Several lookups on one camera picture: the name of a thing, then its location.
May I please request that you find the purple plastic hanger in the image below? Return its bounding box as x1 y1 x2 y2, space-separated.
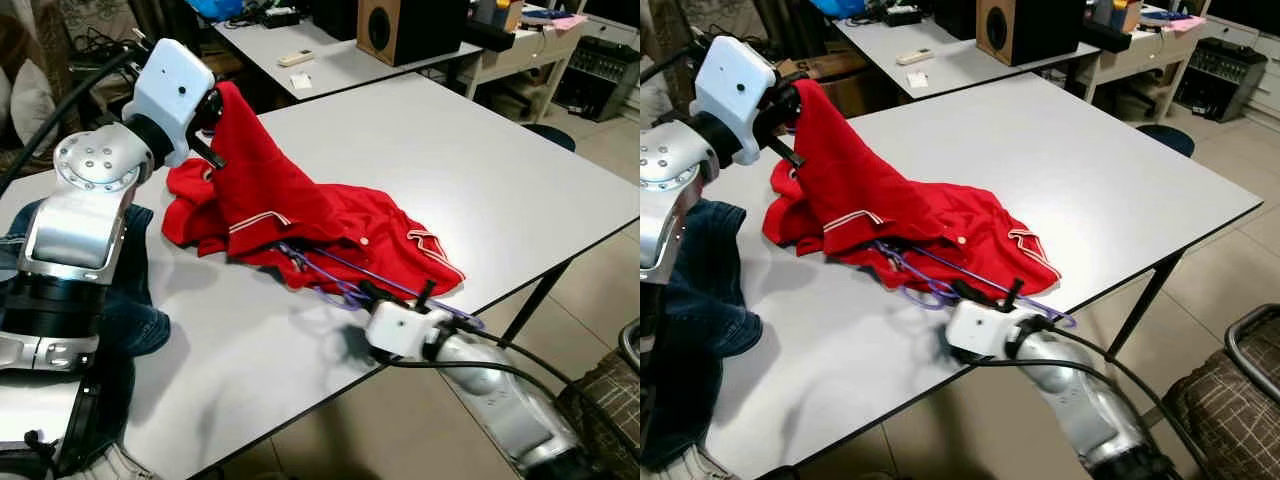
872 238 1079 329
275 240 486 331

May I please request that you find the red polo shirt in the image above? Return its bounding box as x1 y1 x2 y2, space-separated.
163 80 466 301
762 78 1063 301

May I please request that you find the blue denim garment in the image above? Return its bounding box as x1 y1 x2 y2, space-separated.
0 195 171 480
655 198 766 471

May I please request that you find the open brown cardboard box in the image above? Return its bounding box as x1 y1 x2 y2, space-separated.
775 55 901 116

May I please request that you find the black metal table leg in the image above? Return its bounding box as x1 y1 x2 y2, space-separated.
500 260 573 348
1105 250 1187 361

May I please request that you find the grey pillow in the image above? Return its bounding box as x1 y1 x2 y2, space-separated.
8 58 59 151

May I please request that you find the black audio mixer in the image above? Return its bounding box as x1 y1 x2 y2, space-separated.
550 37 641 121
1172 38 1269 121

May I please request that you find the dark blue round stool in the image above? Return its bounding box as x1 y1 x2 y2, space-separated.
1135 123 1196 159
522 123 578 153

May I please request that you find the wooden black speaker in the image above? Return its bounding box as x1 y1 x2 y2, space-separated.
357 0 471 68
975 0 1086 66

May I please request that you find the white side desk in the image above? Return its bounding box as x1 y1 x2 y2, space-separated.
1085 15 1216 101
468 15 591 106

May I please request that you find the black soundbar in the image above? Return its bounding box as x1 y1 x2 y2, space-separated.
1078 22 1131 53
460 20 516 53

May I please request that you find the desk organiser with pens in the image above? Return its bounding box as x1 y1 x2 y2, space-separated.
475 0 526 33
1092 0 1146 33

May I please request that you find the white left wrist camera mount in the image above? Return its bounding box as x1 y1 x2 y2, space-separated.
122 38 216 168
693 35 779 166

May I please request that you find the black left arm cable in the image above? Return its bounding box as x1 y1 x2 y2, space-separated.
640 45 701 86
0 45 151 191

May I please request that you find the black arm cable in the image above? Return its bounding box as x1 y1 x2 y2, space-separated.
640 45 701 86
0 45 151 191
385 325 641 466
975 320 1216 480

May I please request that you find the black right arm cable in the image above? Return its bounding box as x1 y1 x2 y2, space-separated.
975 320 1216 480
385 325 641 466

